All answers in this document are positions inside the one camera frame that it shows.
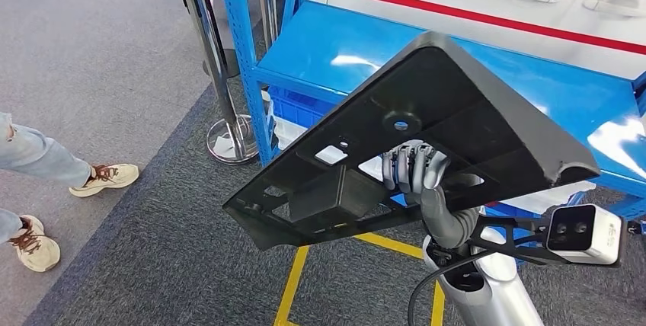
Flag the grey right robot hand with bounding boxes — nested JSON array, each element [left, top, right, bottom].
[[381, 139, 481, 251]]

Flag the black plastic mounting panel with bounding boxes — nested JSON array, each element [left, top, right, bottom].
[[222, 30, 602, 251]]

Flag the blue metal shelf rack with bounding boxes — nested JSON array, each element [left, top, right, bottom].
[[214, 0, 646, 224]]

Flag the white plastic crate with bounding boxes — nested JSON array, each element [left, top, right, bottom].
[[484, 181, 596, 216], [261, 90, 310, 152]]

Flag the red barrier belt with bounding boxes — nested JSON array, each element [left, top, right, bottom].
[[200, 0, 646, 56]]

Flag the black thin stand round base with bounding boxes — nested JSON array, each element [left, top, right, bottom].
[[193, 0, 242, 78]]

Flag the beige sneaker brown laces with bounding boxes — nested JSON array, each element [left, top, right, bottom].
[[69, 163, 139, 199], [7, 215, 62, 273]]

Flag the person's leg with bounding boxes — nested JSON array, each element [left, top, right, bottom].
[[0, 208, 24, 244], [0, 111, 93, 188]]

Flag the black cable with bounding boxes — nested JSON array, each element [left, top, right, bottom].
[[406, 250, 506, 326]]

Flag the chrome stanchion post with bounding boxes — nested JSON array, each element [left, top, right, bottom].
[[179, 0, 261, 166], [254, 0, 279, 53]]

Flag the white car door handle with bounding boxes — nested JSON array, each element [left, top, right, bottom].
[[581, 0, 646, 18]]

